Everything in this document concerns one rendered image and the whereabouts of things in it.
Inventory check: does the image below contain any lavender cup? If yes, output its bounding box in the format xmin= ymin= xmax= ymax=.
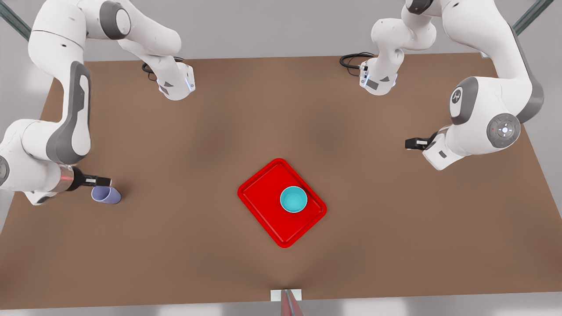
xmin=91 ymin=185 xmax=122 ymax=205

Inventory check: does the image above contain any teal bowl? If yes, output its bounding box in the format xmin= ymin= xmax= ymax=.
xmin=280 ymin=186 xmax=308 ymax=214

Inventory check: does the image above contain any red tray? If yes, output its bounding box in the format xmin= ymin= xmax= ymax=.
xmin=237 ymin=158 xmax=328 ymax=249

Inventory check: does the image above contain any black cable loop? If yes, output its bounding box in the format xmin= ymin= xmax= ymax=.
xmin=141 ymin=56 xmax=185 ymax=82
xmin=339 ymin=52 xmax=376 ymax=78

